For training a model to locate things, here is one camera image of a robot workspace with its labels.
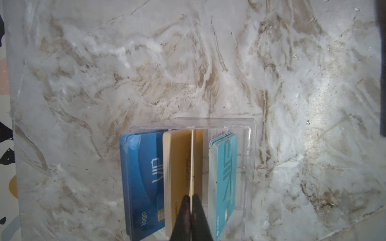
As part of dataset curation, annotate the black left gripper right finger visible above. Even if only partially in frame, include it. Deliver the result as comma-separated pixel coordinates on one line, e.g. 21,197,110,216
191,194,213,241

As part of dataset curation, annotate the teal VIP card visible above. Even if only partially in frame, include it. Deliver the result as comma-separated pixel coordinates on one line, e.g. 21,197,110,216
208,132,238,241

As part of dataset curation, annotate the gold numbered card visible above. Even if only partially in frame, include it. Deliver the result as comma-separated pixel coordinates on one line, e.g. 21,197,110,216
162,129,204,237

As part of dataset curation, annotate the dark blue VIP card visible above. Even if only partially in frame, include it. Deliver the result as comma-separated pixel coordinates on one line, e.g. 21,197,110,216
119,130,165,241

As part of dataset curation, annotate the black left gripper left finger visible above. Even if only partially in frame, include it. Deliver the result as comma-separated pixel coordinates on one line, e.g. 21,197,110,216
170,195,191,241

